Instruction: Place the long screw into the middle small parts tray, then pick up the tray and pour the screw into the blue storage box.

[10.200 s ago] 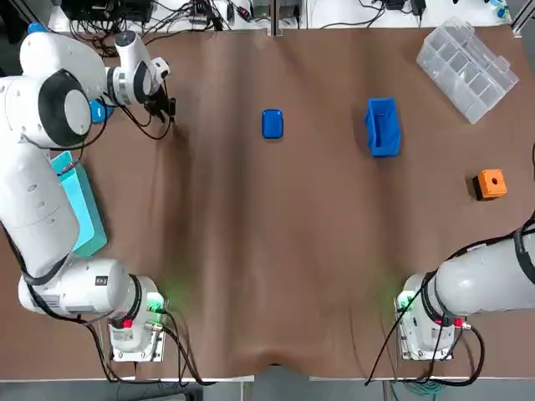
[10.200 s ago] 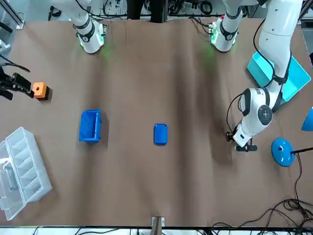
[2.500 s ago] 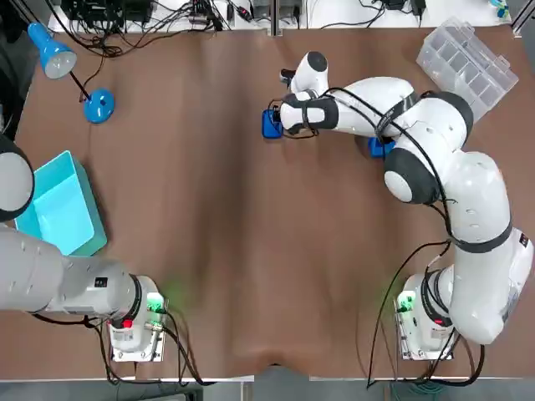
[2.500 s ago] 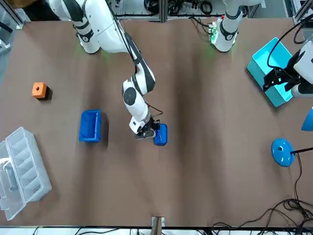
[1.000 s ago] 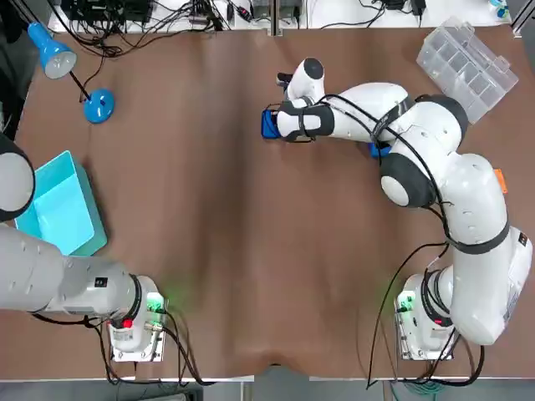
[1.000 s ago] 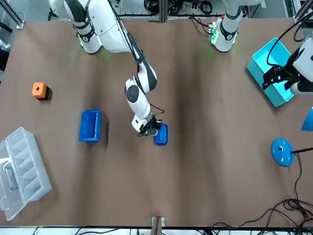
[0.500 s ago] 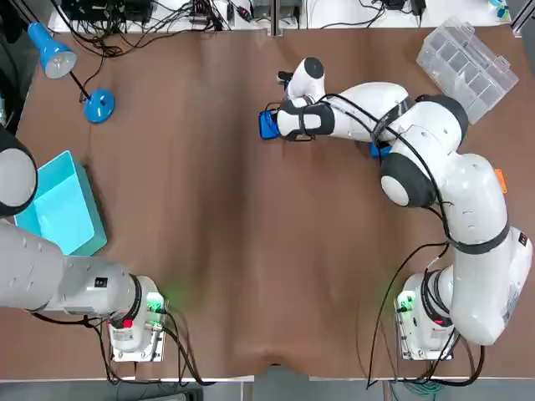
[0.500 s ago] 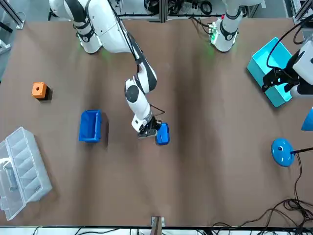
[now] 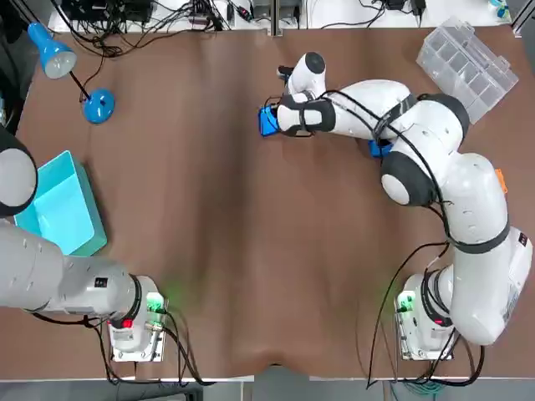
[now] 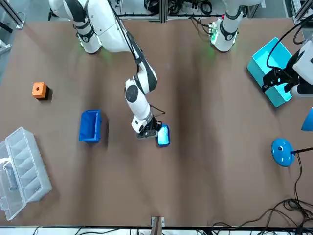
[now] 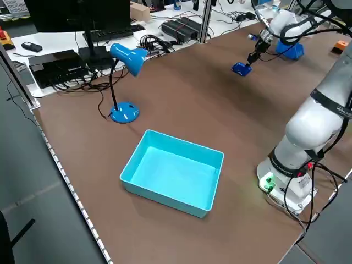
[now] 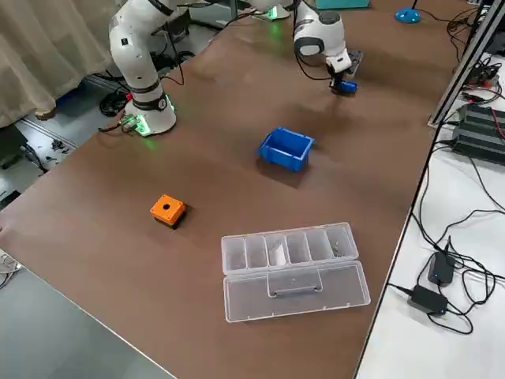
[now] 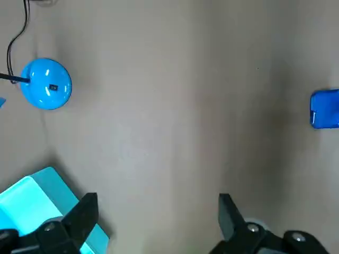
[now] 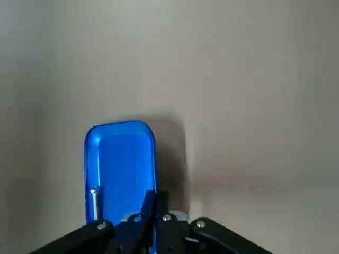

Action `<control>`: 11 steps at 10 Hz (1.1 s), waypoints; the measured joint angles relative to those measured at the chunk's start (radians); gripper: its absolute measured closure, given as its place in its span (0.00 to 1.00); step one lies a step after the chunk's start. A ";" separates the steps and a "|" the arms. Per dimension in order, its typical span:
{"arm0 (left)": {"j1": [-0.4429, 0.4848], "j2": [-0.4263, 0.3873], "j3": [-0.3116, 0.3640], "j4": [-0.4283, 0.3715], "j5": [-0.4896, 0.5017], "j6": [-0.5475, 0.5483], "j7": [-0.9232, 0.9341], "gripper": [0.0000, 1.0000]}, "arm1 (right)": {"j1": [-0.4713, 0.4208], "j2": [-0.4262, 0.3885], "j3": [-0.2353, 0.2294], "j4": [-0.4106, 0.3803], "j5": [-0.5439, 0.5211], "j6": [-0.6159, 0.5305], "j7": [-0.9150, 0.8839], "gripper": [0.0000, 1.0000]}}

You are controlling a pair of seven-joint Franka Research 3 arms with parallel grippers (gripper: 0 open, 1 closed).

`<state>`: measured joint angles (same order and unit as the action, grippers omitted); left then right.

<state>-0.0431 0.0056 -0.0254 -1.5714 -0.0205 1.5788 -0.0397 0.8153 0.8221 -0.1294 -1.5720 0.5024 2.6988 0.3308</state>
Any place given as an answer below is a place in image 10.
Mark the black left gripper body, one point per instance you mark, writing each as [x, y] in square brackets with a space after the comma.
[287, 80]

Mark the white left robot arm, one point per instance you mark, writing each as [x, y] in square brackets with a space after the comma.
[226, 36]

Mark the aluminium camera post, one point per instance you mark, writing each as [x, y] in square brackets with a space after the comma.
[157, 225]

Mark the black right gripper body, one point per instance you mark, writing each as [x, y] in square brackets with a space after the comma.
[149, 124]

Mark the orange button box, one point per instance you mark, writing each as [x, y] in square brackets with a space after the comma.
[39, 89]

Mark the blue storage bin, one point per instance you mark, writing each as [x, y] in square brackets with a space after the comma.
[84, 127]

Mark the clear plastic organizer case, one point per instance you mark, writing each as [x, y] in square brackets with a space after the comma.
[27, 161]

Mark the turquoise storage box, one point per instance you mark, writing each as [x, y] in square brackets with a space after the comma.
[262, 61]

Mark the aluminium frame post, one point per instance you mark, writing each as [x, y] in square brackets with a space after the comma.
[14, 17]
[302, 12]

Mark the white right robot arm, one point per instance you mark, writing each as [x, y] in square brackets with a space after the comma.
[137, 102]

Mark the small blue parts tray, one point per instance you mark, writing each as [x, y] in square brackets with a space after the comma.
[163, 138]

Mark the blue desk lamp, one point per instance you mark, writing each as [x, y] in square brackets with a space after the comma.
[281, 151]

